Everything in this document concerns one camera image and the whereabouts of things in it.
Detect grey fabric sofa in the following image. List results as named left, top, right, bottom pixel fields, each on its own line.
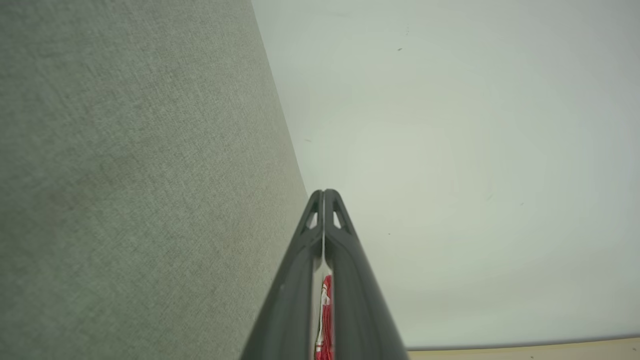
left=0, top=0, right=310, bottom=360

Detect red shorts with white stripes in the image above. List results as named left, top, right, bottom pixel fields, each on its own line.
left=313, top=260, right=335, bottom=360

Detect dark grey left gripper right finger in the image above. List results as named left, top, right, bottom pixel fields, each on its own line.
left=324, top=188, right=410, bottom=360

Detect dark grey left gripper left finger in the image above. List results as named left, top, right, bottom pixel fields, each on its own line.
left=239, top=189, right=325, bottom=360

